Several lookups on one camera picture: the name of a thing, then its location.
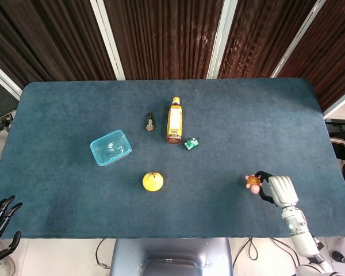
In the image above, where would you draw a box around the grey-blue robot torso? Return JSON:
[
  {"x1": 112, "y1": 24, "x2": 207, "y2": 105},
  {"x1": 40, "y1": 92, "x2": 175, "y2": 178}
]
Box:
[{"x1": 109, "y1": 237, "x2": 233, "y2": 276}]

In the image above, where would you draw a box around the clear container with blue rim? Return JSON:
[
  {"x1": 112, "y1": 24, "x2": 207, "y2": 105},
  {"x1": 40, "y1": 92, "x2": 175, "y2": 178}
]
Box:
[{"x1": 89, "y1": 129, "x2": 133, "y2": 167}]

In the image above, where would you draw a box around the yellow apple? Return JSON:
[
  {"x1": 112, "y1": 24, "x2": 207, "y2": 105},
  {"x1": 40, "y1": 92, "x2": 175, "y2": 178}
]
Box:
[{"x1": 142, "y1": 171, "x2": 165, "y2": 192}]

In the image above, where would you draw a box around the black mesh chair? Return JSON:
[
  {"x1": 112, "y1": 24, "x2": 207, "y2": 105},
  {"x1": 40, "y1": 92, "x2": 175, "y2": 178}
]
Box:
[{"x1": 0, "y1": 74, "x2": 20, "y2": 144}]

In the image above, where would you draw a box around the blue table cloth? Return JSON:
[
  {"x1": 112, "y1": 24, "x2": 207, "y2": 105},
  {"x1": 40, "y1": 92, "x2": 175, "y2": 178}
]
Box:
[{"x1": 0, "y1": 77, "x2": 345, "y2": 240}]

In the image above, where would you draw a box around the yellow-labelled tea bottle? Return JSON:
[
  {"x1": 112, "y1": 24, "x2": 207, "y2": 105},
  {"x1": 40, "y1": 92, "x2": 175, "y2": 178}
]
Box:
[{"x1": 165, "y1": 97, "x2": 184, "y2": 144}]

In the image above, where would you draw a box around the black caster wheel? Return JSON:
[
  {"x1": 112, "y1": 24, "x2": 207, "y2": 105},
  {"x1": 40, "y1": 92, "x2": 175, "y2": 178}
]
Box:
[{"x1": 331, "y1": 237, "x2": 345, "y2": 264}]

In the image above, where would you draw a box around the small green packet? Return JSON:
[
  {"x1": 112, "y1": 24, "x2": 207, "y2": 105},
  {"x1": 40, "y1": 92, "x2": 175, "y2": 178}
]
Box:
[{"x1": 183, "y1": 137, "x2": 201, "y2": 151}]

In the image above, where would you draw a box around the right silver-black robot hand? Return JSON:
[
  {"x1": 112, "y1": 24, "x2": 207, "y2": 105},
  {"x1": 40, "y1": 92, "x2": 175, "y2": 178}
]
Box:
[{"x1": 254, "y1": 171, "x2": 300, "y2": 208}]

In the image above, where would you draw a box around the black cable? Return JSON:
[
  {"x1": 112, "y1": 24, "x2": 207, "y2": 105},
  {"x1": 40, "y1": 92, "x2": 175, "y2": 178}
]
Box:
[
  {"x1": 269, "y1": 237, "x2": 300, "y2": 269},
  {"x1": 240, "y1": 237, "x2": 259, "y2": 260},
  {"x1": 95, "y1": 238, "x2": 113, "y2": 270}
]

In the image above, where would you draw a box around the brown curtain panel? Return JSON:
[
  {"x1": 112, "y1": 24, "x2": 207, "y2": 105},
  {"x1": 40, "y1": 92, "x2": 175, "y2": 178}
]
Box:
[
  {"x1": 277, "y1": 0, "x2": 345, "y2": 112},
  {"x1": 217, "y1": 0, "x2": 317, "y2": 79},
  {"x1": 103, "y1": 0, "x2": 225, "y2": 81},
  {"x1": 0, "y1": 0, "x2": 117, "y2": 90}
]

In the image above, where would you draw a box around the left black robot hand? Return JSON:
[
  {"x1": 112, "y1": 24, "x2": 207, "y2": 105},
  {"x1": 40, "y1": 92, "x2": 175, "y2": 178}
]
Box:
[{"x1": 0, "y1": 195, "x2": 24, "y2": 270}]

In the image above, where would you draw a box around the small dark brown figurine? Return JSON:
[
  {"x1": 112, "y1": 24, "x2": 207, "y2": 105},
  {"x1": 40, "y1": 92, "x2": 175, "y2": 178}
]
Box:
[{"x1": 145, "y1": 113, "x2": 156, "y2": 132}]

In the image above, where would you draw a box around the white frame post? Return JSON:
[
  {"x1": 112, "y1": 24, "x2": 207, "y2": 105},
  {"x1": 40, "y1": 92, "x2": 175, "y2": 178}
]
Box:
[
  {"x1": 270, "y1": 0, "x2": 327, "y2": 79},
  {"x1": 0, "y1": 56, "x2": 23, "y2": 101},
  {"x1": 89, "y1": 0, "x2": 126, "y2": 81},
  {"x1": 206, "y1": 0, "x2": 238, "y2": 80},
  {"x1": 323, "y1": 85, "x2": 345, "y2": 117}
]

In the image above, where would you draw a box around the orange-pink turtle toy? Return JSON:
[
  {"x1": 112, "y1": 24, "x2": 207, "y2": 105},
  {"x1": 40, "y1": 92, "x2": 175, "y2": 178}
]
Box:
[{"x1": 244, "y1": 174, "x2": 263, "y2": 195}]

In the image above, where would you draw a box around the black chair with white trim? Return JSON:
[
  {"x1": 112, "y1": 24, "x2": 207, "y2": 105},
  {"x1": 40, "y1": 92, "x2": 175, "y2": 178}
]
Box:
[{"x1": 324, "y1": 117, "x2": 345, "y2": 186}]

